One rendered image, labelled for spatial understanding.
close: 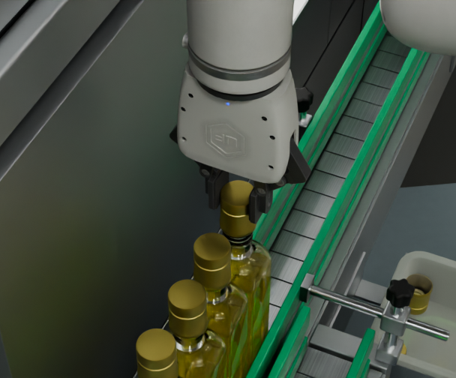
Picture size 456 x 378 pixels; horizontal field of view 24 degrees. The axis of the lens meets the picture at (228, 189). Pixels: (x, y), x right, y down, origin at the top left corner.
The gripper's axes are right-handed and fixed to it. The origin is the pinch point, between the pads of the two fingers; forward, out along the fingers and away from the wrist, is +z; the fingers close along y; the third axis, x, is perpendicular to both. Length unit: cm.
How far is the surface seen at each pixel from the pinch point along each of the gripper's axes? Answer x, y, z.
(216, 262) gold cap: -7.3, 1.1, 1.7
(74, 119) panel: -7.8, -11.7, -11.5
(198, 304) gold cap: -12.4, 1.8, 1.3
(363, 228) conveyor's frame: 26.1, 5.6, 30.3
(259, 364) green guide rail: -3.8, 4.1, 21.0
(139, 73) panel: 3.7, -11.9, -7.3
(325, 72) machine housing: 72, -16, 49
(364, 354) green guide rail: 2.1, 13.7, 21.1
